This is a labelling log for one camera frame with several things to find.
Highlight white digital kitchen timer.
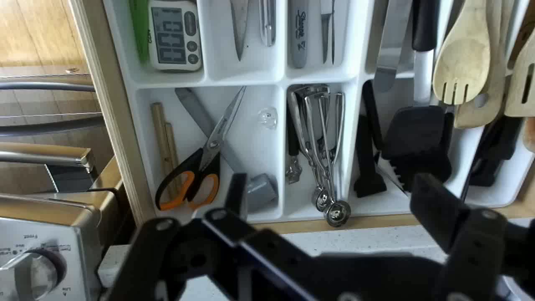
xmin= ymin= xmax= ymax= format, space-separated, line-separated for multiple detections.
xmin=148 ymin=0 xmax=202 ymax=71

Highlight wooden slotted spoon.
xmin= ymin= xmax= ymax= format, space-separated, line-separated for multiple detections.
xmin=433 ymin=0 xmax=491 ymax=105

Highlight wooden spatula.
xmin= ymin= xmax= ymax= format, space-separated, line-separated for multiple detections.
xmin=504 ymin=13 xmax=535 ymax=117

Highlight stainless steel toaster oven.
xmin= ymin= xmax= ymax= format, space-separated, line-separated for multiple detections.
xmin=0 ymin=192 xmax=122 ymax=301

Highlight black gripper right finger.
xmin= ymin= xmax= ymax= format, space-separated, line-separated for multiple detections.
xmin=409 ymin=173 xmax=535 ymax=301

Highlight wooden chopsticks pair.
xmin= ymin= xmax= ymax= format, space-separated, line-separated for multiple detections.
xmin=150 ymin=101 xmax=178 ymax=173

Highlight grey marker pen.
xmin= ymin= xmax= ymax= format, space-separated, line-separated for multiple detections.
xmin=289 ymin=0 xmax=309 ymax=68

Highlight orange handled scissors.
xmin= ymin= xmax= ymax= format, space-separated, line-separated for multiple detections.
xmin=153 ymin=86 xmax=245 ymax=210

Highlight metal cookie scoop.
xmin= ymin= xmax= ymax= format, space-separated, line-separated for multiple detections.
xmin=287 ymin=83 xmax=351 ymax=227

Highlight black slotted spatula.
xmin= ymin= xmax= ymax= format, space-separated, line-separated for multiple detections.
xmin=381 ymin=105 xmax=453 ymax=190

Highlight white drawer organizer tray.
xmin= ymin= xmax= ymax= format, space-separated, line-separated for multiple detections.
xmin=102 ymin=0 xmax=535 ymax=224

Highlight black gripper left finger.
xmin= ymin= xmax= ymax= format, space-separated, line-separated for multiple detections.
xmin=107 ymin=208 xmax=312 ymax=301

